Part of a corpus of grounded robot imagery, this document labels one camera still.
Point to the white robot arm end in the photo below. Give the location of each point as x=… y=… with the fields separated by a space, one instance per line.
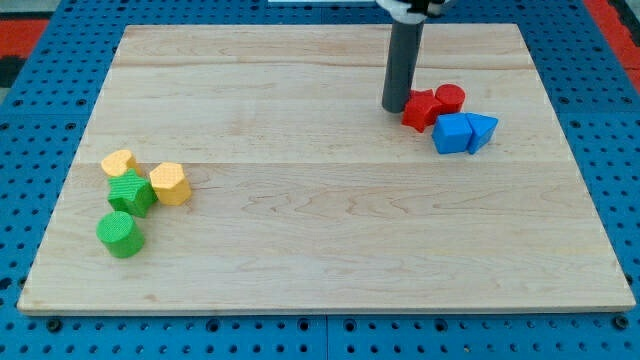
x=413 y=12

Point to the wooden board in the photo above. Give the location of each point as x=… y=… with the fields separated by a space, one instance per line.
x=309 y=198

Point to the blue cube block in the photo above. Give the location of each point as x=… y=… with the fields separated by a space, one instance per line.
x=452 y=133

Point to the red star block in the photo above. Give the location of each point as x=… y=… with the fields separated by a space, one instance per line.
x=419 y=113

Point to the red pentagon block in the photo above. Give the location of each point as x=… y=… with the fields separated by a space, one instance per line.
x=414 y=93

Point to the yellow hexagon block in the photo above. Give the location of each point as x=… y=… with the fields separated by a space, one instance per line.
x=170 y=183

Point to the red cylinder block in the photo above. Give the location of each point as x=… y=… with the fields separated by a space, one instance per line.
x=451 y=97

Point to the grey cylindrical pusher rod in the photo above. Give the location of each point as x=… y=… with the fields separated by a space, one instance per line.
x=404 y=46

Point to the blue triangle block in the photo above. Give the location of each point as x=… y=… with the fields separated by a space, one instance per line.
x=483 y=128

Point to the green star block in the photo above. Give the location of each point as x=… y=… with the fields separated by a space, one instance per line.
x=131 y=193

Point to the yellow heart block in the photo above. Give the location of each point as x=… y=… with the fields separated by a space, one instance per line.
x=119 y=162

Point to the green cylinder block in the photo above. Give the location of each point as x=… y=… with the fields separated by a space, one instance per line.
x=120 y=235

